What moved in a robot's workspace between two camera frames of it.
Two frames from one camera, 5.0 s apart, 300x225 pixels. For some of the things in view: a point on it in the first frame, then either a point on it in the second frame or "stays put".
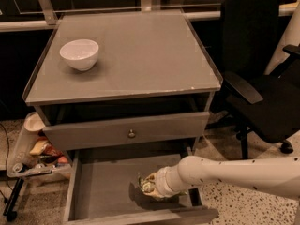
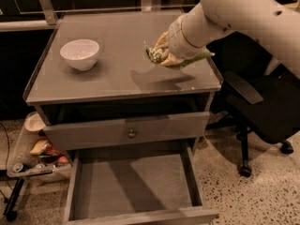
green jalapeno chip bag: x=148 y=186 to x=156 y=55
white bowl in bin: x=34 y=122 stays put
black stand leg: x=9 y=209 stays put
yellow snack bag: x=37 y=147 stays put
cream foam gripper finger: x=152 y=177 to x=163 y=39
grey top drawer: x=126 y=130 stays put
